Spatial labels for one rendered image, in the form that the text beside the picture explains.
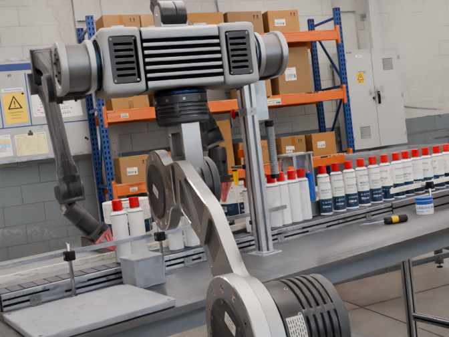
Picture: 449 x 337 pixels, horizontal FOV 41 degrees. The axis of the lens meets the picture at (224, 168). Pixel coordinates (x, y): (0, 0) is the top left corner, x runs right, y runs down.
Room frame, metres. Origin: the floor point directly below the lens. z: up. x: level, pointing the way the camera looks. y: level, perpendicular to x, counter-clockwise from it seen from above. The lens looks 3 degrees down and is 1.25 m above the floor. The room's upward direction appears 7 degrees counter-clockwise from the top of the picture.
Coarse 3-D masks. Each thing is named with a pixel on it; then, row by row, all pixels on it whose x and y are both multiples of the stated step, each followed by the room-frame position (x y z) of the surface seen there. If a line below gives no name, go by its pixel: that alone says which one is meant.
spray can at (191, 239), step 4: (184, 216) 2.06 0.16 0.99; (184, 220) 2.06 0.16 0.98; (184, 224) 2.07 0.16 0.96; (188, 224) 2.06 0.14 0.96; (184, 232) 2.07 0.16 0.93; (188, 232) 2.06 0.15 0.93; (192, 232) 2.06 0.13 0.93; (184, 236) 2.07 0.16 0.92; (188, 236) 2.06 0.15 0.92; (192, 236) 2.06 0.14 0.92; (196, 236) 2.07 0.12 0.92; (188, 240) 2.06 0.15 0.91; (192, 240) 2.06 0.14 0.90; (196, 240) 2.06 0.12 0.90; (188, 244) 2.06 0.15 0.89; (192, 244) 2.06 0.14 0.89; (196, 244) 2.06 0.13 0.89
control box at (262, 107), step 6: (258, 84) 2.08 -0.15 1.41; (264, 84) 2.08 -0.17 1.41; (258, 90) 2.08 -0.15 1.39; (264, 90) 2.08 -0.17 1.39; (258, 96) 2.08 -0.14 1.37; (264, 96) 2.08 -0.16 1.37; (258, 102) 2.08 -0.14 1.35; (264, 102) 2.08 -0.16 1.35; (258, 108) 2.08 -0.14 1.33; (264, 108) 2.08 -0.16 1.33; (240, 114) 2.08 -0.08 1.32; (258, 114) 2.08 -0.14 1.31; (264, 114) 2.08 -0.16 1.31; (240, 120) 2.10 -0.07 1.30; (264, 120) 2.08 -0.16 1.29
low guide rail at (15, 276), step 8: (240, 224) 2.24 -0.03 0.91; (184, 240) 2.11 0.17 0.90; (152, 248) 2.03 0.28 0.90; (96, 256) 1.92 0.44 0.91; (104, 256) 1.94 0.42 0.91; (112, 256) 1.95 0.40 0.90; (56, 264) 1.85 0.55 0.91; (64, 264) 1.86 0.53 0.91; (80, 264) 1.89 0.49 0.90; (24, 272) 1.79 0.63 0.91; (32, 272) 1.81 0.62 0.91; (40, 272) 1.82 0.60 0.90; (48, 272) 1.83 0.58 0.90; (0, 280) 1.75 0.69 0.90; (8, 280) 1.77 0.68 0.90
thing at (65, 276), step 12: (372, 204) 2.60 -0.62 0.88; (324, 216) 2.42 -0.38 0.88; (276, 228) 2.26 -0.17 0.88; (156, 252) 2.05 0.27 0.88; (168, 252) 2.02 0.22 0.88; (108, 264) 1.93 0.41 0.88; (120, 264) 1.91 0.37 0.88; (60, 276) 1.83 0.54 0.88; (0, 288) 1.76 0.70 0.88; (12, 288) 1.74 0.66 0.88; (24, 288) 1.72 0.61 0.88
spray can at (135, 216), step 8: (136, 200) 1.96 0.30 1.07; (136, 208) 1.96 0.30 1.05; (128, 216) 1.96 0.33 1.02; (136, 216) 1.95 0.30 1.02; (136, 224) 1.95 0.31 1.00; (144, 224) 1.98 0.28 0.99; (136, 232) 1.95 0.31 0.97; (144, 232) 1.97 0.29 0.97; (144, 240) 1.96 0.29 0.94; (136, 248) 1.95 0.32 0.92; (144, 248) 1.96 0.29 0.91
